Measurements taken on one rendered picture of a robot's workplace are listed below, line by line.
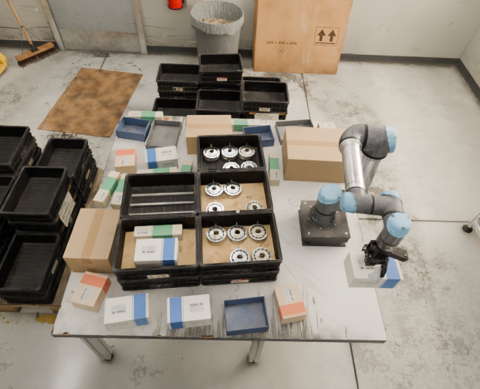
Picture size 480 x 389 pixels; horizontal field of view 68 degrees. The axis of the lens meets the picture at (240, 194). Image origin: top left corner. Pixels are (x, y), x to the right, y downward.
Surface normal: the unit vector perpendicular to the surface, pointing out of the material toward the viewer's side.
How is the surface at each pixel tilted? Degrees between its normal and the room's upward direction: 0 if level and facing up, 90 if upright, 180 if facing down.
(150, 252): 0
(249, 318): 0
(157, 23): 90
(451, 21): 90
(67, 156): 0
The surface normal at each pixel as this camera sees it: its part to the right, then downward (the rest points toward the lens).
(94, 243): 0.04, -0.62
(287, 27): 0.02, 0.65
